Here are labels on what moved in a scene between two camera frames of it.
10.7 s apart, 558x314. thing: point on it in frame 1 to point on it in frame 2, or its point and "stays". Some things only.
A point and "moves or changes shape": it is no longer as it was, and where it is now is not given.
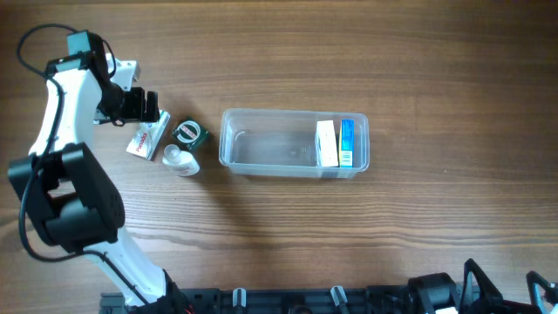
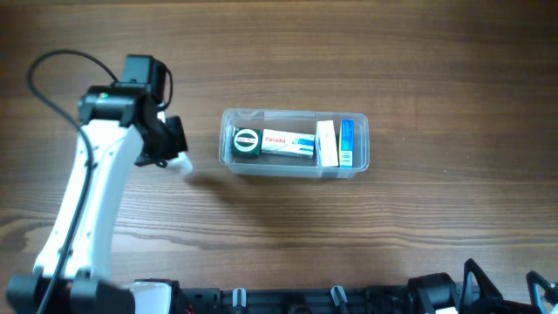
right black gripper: [475, 296] stays
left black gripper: [142, 105] to [175, 137]
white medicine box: [326, 147] stays
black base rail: [375, 299] stays
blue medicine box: [347, 153] stays
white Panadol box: [148, 136] moves or changes shape
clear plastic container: [282, 144] stays
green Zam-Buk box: [190, 133] to [246, 142]
